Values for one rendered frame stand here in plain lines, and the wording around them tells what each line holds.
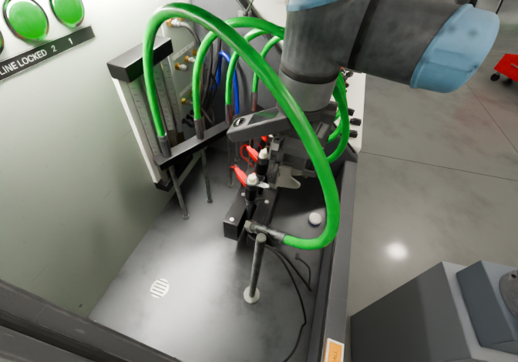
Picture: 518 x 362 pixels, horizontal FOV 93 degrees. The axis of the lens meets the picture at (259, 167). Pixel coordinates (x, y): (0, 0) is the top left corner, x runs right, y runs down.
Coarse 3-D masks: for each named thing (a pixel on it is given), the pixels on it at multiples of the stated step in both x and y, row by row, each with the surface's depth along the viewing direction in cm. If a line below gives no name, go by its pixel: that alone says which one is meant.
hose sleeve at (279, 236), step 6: (252, 228) 42; (258, 228) 41; (264, 228) 40; (270, 228) 39; (270, 234) 38; (276, 234) 38; (282, 234) 37; (288, 234) 37; (276, 240) 37; (282, 240) 36
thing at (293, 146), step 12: (324, 108) 33; (336, 108) 34; (312, 120) 33; (324, 120) 34; (288, 132) 37; (324, 132) 35; (276, 144) 38; (288, 144) 37; (300, 144) 37; (324, 144) 37; (288, 156) 40; (300, 156) 38; (300, 168) 41; (312, 168) 40
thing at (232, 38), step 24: (216, 24) 23; (144, 48) 34; (240, 48) 22; (144, 72) 38; (264, 72) 22; (288, 96) 22; (312, 144) 22; (336, 192) 24; (336, 216) 26; (288, 240) 36; (312, 240) 32
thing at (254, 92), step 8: (272, 40) 53; (280, 40) 53; (264, 48) 55; (264, 56) 56; (256, 80) 61; (256, 88) 63; (344, 88) 55; (256, 96) 64; (256, 104) 66; (336, 112) 60
